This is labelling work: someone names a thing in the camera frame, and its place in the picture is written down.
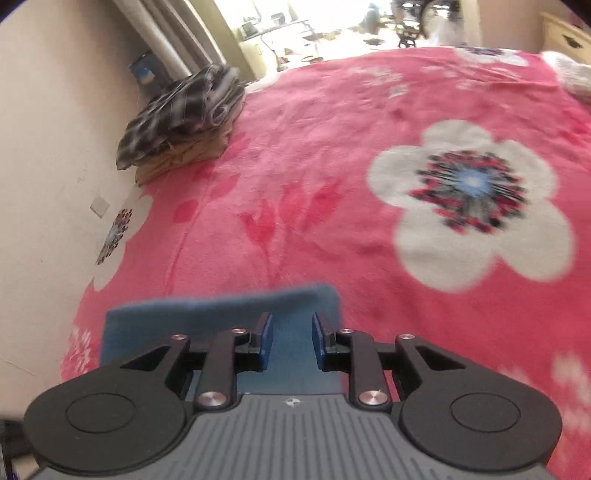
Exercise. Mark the grey curtain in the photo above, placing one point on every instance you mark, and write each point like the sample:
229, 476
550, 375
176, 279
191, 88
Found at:
175, 34

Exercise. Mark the pink floral blanket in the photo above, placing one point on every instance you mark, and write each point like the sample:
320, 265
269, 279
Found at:
442, 192

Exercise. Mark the beige wooden nightstand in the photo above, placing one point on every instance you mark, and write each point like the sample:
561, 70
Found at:
565, 38

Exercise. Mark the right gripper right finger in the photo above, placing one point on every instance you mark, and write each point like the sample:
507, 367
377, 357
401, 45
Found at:
355, 354

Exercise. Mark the tan folded garment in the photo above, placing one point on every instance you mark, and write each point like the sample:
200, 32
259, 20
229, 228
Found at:
207, 145

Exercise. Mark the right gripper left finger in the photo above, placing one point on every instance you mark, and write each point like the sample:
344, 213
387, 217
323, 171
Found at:
231, 352

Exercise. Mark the blue denim jeans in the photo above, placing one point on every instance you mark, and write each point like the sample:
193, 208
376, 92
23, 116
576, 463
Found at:
293, 368

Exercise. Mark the black white plaid garment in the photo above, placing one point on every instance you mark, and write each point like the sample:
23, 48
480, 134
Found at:
201, 102

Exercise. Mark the blue box by wall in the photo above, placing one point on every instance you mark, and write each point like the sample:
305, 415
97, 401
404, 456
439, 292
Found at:
149, 73

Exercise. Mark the white grey clothes pile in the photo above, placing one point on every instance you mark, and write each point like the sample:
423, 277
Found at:
573, 76

